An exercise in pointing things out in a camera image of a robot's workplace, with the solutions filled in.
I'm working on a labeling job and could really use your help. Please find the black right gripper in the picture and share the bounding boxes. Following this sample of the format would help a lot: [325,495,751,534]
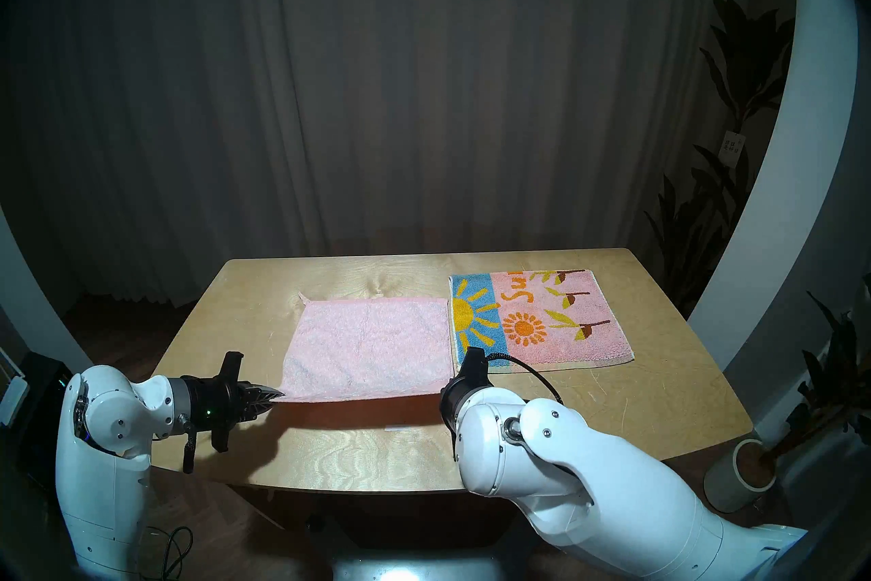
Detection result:
[439,347,490,435]

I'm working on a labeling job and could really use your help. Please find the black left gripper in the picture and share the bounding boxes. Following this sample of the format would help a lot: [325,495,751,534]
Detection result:
[178,352,286,454]

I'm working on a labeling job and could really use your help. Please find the plain pink towel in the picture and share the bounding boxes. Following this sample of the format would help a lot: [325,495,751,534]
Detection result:
[272,292,455,404]

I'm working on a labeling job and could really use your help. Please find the sun and flower print towel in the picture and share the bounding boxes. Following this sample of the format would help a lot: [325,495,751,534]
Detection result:
[449,269,635,373]

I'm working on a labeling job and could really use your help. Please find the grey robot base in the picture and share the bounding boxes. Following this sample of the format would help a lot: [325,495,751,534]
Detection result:
[332,549,538,581]

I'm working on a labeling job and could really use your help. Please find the black computer tower with lights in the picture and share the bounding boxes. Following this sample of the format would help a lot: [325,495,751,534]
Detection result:
[14,352,76,499]

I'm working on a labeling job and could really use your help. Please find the small white box device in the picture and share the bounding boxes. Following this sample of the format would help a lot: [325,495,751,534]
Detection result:
[0,375,29,427]

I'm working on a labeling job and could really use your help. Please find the tall dark leafy plant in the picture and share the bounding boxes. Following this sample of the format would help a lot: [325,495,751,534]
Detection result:
[643,0,797,315]

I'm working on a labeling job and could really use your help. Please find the white round plant pot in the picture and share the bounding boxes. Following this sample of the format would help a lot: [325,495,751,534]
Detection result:
[703,438,778,514]

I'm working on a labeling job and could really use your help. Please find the grey pleated curtain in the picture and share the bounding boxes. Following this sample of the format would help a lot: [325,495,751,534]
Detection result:
[0,0,797,308]

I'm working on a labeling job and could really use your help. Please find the white paper plant tag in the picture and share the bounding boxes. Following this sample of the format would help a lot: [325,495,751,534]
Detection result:
[720,130,746,169]

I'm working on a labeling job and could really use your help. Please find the dark plant in white pot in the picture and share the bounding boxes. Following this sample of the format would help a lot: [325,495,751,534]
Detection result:
[769,273,871,461]

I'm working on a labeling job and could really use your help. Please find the black right camera cable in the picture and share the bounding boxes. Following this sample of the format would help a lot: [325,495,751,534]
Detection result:
[484,352,565,407]

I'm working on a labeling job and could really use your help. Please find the black floor cable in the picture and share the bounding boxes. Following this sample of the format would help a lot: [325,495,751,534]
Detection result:
[145,524,195,580]

